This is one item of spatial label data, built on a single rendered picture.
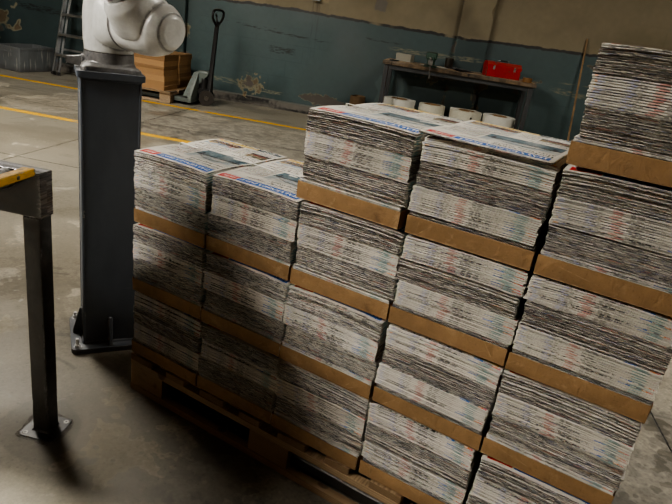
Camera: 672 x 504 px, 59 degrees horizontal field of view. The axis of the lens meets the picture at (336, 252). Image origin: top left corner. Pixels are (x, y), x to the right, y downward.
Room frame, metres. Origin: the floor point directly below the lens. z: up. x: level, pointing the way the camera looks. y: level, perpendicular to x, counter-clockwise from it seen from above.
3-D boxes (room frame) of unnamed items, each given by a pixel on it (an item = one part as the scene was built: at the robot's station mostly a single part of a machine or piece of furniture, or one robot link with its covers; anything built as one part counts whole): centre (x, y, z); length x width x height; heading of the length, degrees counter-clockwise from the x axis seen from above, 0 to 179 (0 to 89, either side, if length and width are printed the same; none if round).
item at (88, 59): (1.99, 0.85, 1.03); 0.22 x 0.18 x 0.06; 117
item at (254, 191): (1.58, 0.02, 0.42); 1.17 x 0.39 x 0.83; 62
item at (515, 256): (1.38, -0.36, 0.86); 0.38 x 0.29 x 0.04; 153
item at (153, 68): (7.87, 2.86, 0.28); 1.20 x 0.83 x 0.57; 83
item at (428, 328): (1.58, 0.02, 0.40); 1.16 x 0.38 x 0.51; 62
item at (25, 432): (1.43, 0.78, 0.01); 0.14 x 0.14 x 0.01; 83
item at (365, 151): (1.52, -0.10, 0.95); 0.38 x 0.29 x 0.23; 151
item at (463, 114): (7.61, -1.14, 0.55); 1.80 x 0.70 x 1.09; 83
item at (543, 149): (1.37, -0.34, 1.06); 0.37 x 0.28 x 0.01; 153
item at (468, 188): (1.38, -0.36, 0.95); 0.38 x 0.29 x 0.23; 153
